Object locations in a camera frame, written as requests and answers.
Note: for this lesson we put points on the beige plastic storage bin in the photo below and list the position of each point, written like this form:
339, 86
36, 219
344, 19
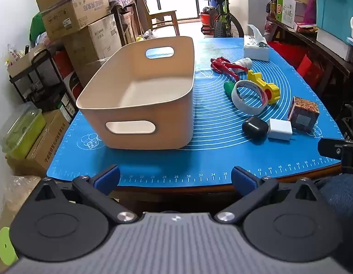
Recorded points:
176, 114

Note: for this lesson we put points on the green and white carton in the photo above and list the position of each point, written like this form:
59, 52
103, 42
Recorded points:
286, 11

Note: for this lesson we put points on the open printed cardboard box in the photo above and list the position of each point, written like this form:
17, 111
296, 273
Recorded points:
73, 14

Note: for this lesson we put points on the magenta packet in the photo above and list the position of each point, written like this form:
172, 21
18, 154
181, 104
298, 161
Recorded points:
310, 17

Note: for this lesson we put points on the yellow toy wrench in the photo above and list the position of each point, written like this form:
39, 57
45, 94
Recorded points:
259, 78

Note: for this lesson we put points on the green clear-lid plastic container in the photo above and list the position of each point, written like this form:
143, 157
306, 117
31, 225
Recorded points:
22, 131

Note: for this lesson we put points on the wooden chair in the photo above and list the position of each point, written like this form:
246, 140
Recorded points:
163, 15

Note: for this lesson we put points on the low brown cardboard box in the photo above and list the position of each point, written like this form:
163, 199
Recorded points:
48, 145

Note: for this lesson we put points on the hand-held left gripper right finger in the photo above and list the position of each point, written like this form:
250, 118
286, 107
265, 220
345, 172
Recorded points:
244, 177

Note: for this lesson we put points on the red paper bags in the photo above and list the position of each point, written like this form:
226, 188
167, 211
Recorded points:
309, 71

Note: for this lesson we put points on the black earbud case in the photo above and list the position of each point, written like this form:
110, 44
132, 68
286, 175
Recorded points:
253, 128

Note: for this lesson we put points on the black and green bicycle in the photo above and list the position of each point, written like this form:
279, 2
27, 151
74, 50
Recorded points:
222, 20

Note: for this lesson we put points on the large brown cardboard box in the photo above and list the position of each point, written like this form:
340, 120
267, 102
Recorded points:
99, 40

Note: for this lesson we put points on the small green plastic toy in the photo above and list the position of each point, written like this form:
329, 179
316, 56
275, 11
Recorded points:
228, 88

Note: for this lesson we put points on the green plastic disc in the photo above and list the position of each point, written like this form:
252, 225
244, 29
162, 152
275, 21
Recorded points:
6, 247

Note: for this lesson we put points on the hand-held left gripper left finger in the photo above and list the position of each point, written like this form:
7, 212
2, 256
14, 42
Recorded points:
109, 177

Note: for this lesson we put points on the white tape roll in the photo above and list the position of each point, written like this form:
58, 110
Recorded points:
245, 107

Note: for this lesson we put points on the white plastic bottle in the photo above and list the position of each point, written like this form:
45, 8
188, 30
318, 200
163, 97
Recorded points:
245, 62

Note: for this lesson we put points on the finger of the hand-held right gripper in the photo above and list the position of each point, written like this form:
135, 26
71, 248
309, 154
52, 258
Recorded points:
347, 152

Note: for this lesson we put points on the small patterned cube box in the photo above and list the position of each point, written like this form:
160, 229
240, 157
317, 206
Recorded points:
303, 117

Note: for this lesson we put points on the white foam box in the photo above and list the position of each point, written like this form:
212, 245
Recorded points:
333, 44

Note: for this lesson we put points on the teal plastic storage box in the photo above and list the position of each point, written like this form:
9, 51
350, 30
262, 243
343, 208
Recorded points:
336, 11

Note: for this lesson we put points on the dark wooden cluttered table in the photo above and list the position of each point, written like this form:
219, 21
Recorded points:
125, 20

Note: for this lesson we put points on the red bucket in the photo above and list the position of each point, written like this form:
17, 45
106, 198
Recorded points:
205, 20

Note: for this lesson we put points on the white appliance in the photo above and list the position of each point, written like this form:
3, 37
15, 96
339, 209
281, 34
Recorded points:
250, 5

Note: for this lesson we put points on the black metal shelf cart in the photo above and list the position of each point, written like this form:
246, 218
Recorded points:
42, 71

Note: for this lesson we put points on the clear plastic bag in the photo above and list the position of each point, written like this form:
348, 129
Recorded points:
16, 197

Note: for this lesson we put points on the white charger plug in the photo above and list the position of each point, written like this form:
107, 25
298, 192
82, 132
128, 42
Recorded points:
279, 130

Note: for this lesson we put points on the white tissue box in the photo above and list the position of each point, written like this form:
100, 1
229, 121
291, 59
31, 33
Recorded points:
255, 52

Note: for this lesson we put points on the blue silicone mat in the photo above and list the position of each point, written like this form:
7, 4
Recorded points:
216, 137

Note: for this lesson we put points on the person's leg in jeans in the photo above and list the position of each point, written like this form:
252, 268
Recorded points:
340, 194

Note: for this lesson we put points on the dark wooden side table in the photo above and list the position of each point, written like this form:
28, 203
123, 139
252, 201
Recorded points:
322, 51

